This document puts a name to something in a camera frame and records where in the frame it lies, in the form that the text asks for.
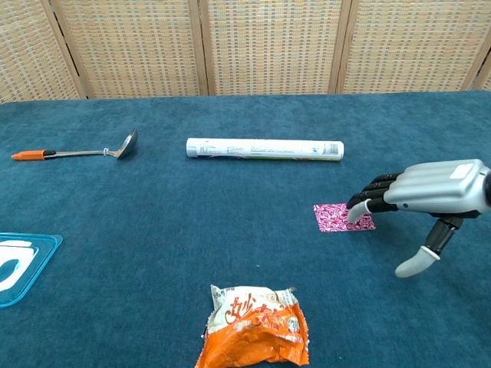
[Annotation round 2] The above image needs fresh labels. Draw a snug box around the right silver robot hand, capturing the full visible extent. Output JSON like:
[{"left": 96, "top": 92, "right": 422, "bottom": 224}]
[{"left": 347, "top": 159, "right": 491, "bottom": 279}]

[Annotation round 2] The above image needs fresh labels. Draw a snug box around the pink patterned card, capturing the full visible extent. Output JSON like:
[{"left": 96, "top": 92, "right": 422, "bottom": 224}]
[{"left": 313, "top": 202, "right": 376, "bottom": 234}]

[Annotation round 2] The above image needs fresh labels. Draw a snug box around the white printed paper roll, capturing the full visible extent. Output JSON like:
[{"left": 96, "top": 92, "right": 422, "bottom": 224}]
[{"left": 186, "top": 137, "right": 344, "bottom": 163}]

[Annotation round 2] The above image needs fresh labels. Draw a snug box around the woven bamboo folding screen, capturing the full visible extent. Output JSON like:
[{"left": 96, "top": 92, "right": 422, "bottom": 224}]
[{"left": 0, "top": 0, "right": 491, "bottom": 104}]

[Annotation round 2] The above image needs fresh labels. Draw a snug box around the orange and white snack bag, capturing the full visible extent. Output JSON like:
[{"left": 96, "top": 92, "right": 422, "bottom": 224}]
[{"left": 194, "top": 284, "right": 310, "bottom": 368}]

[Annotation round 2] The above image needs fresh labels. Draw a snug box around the teal carpet table cover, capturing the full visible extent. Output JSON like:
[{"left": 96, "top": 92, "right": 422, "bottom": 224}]
[{"left": 0, "top": 90, "right": 491, "bottom": 368}]

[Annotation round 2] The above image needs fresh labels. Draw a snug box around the blue translucent plastic lid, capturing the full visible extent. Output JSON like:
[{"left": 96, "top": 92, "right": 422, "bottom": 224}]
[{"left": 0, "top": 232, "right": 64, "bottom": 309}]

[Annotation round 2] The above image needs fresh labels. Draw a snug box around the steel ladle with orange handle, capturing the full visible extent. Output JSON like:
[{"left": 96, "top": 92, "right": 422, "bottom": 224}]
[{"left": 11, "top": 127, "right": 139, "bottom": 162}]

